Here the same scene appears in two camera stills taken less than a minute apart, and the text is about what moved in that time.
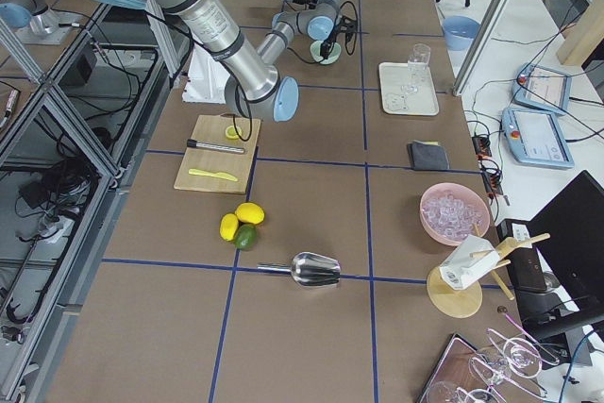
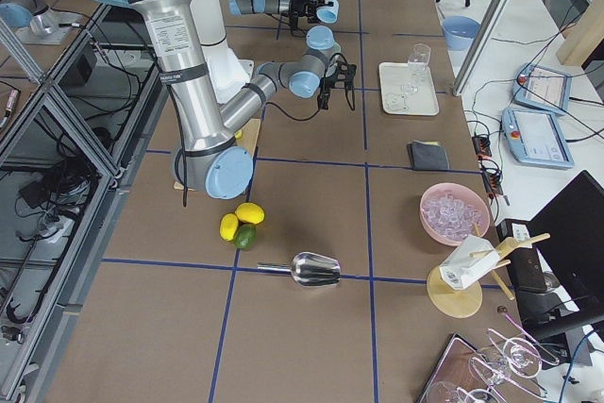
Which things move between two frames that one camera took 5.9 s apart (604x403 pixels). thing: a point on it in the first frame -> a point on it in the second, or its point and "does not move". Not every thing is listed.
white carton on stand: (466, 261) does not move
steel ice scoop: (310, 269) does not move
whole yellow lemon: (250, 212) does not move
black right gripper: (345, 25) -> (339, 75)
